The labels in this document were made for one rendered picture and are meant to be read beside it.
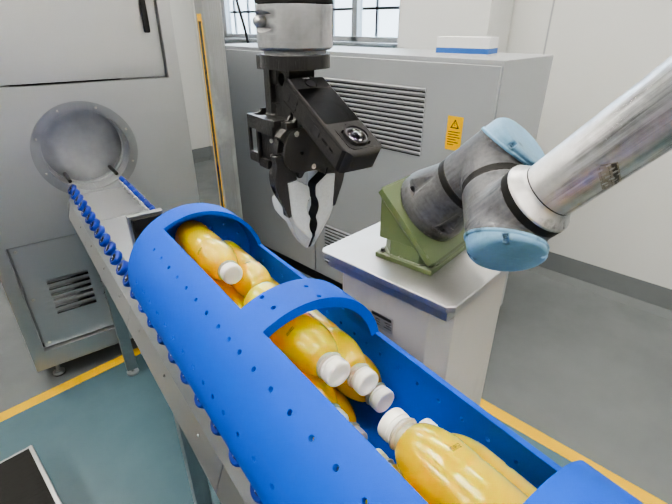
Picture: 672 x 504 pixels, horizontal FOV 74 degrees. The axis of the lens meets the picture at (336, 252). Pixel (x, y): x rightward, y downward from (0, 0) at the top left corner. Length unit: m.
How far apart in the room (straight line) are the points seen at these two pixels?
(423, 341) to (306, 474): 0.44
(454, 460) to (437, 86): 1.78
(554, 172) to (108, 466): 1.94
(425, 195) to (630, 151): 0.35
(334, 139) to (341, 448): 0.29
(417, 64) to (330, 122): 1.73
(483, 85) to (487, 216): 1.33
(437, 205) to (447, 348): 0.27
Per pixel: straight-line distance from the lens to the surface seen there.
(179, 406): 1.02
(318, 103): 0.44
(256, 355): 0.58
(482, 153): 0.78
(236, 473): 0.82
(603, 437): 2.35
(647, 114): 0.61
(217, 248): 0.86
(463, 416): 0.67
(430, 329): 0.85
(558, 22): 3.23
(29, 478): 2.06
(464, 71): 2.02
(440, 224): 0.86
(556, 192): 0.65
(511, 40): 3.33
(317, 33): 0.46
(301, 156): 0.47
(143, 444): 2.18
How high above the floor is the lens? 1.57
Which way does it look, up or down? 27 degrees down
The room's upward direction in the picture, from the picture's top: straight up
